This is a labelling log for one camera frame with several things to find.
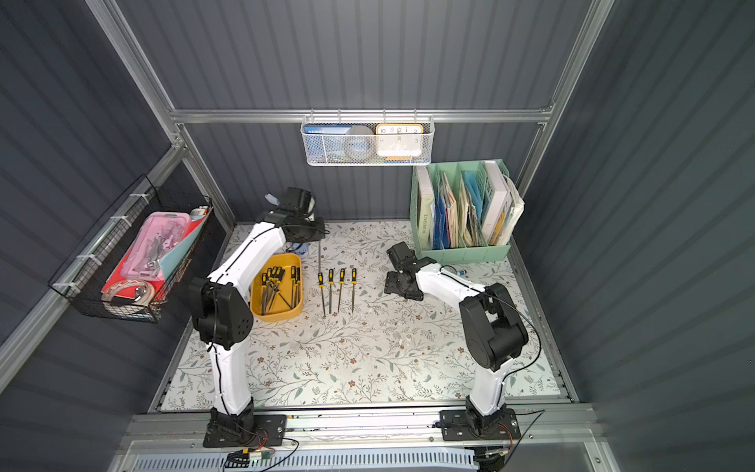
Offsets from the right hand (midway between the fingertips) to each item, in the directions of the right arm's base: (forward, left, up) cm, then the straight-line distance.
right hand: (403, 286), depth 94 cm
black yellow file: (+5, +21, -5) cm, 23 cm away
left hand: (+13, +27, +13) cm, 33 cm away
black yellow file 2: (+4, +17, -6) cm, 18 cm away
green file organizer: (+21, -20, +13) cm, 32 cm away
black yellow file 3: (+8, +30, -5) cm, 31 cm away
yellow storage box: (+1, +43, -4) cm, 43 cm away
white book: (+23, -31, +16) cm, 42 cm away
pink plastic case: (-1, +64, +26) cm, 69 cm away
